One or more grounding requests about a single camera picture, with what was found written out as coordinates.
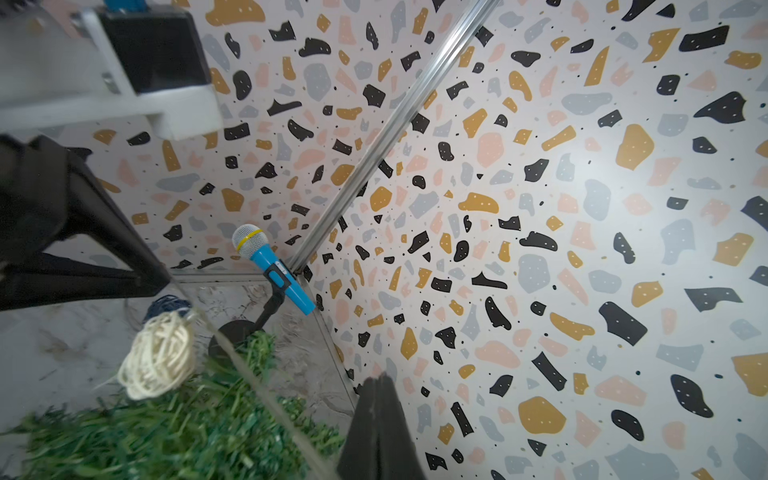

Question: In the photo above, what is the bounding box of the blue toy microphone on stand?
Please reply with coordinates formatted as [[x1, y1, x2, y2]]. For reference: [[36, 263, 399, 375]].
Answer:
[[218, 224, 316, 346]]

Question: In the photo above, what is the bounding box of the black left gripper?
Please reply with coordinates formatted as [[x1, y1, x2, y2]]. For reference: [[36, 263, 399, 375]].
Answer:
[[1, 135, 171, 310]]

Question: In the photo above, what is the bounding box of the green left christmas tree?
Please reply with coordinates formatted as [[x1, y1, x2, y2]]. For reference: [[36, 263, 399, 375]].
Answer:
[[1, 361, 345, 479]]

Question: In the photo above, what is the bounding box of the metal left corner post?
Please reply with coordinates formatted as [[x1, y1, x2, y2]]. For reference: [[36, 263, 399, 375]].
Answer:
[[288, 0, 498, 272]]

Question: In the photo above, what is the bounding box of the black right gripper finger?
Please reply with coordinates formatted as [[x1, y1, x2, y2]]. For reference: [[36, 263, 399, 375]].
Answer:
[[336, 374, 425, 480]]

